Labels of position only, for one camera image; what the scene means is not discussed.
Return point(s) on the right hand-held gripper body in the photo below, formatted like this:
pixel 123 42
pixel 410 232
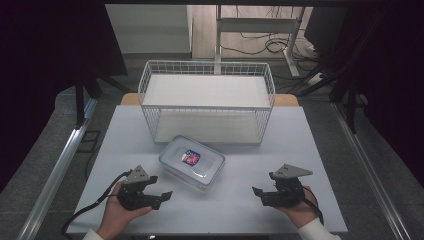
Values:
pixel 289 186

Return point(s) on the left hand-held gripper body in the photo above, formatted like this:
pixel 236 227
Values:
pixel 136 175

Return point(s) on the clear plastic food container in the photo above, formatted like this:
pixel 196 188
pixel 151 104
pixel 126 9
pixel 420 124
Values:
pixel 191 163

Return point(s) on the person's right hand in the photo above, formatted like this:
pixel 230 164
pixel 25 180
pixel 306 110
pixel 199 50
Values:
pixel 305 210

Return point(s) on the person's left hand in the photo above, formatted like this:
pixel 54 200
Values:
pixel 115 213

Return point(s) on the person's right white sleeve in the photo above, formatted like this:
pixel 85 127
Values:
pixel 316 231

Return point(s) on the person's white sleeve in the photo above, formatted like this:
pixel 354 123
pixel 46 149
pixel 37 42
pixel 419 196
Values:
pixel 92 236
pixel 316 231

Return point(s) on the person's left white sleeve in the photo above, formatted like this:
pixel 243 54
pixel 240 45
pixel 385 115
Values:
pixel 92 236

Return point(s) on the wooden table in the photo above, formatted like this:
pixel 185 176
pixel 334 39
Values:
pixel 130 99

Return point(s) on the black stand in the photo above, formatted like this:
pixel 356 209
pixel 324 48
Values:
pixel 350 106
pixel 80 100

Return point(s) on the white power strip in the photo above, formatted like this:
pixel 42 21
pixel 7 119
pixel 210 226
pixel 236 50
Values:
pixel 315 79

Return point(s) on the dark curtain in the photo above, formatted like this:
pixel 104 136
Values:
pixel 396 83
pixel 43 66

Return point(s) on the white cabinet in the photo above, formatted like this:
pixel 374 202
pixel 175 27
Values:
pixel 150 28

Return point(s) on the dark computer case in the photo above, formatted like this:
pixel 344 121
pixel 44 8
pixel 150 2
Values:
pixel 325 28

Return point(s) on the aluminium rail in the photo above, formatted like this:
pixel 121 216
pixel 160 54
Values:
pixel 370 170
pixel 56 170

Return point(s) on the white metal desk frame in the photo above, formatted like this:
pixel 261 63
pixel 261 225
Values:
pixel 256 25

